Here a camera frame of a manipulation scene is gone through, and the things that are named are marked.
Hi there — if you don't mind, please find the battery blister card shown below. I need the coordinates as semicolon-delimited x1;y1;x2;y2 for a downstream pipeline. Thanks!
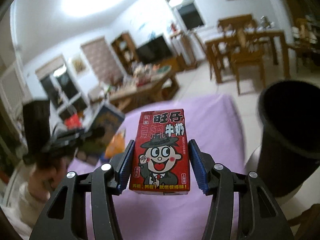
75;101;125;166

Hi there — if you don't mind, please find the orange snack wrapper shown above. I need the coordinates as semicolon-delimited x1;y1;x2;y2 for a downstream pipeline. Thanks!
104;129;125;159

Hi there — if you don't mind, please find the black trash bin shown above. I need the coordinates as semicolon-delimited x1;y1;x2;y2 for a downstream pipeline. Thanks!
257;80;319;198

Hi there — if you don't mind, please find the person's left hand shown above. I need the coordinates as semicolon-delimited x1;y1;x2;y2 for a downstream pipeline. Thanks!
27;157;70;203

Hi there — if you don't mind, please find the red cushion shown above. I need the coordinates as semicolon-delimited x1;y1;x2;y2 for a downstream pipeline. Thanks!
64;114;82;129

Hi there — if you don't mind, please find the small framed flower picture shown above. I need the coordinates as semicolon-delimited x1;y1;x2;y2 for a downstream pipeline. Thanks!
72;55;87;75

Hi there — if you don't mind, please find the purple tablecloth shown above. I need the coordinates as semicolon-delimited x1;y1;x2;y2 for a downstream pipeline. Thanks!
67;93;247;240

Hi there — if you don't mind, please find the pink roman blind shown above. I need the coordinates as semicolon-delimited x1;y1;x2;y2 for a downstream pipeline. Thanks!
81;37;124;85

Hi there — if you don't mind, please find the wooden bookshelf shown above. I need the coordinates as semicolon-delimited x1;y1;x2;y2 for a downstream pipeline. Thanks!
111;32;139;75

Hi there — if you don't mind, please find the wooden coffee table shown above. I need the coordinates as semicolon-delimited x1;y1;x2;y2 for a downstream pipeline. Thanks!
109;66;180;113

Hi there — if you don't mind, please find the black television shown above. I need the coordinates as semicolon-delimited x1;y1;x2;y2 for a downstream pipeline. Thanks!
136;35;172;64

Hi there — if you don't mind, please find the wooden tv cabinet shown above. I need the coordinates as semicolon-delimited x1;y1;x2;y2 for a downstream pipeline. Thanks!
155;55;187;72

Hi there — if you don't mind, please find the front wooden dining chair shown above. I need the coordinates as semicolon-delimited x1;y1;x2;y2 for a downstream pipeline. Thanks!
217;14;266;94

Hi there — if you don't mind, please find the wooden plant stand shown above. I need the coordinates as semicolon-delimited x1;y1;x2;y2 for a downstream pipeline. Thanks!
170;30;197;70

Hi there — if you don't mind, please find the wooden dining table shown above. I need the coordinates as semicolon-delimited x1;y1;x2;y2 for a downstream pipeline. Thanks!
205;28;291;85

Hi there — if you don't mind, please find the white standing air conditioner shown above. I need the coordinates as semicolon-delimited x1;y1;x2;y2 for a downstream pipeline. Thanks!
270;0;293;43

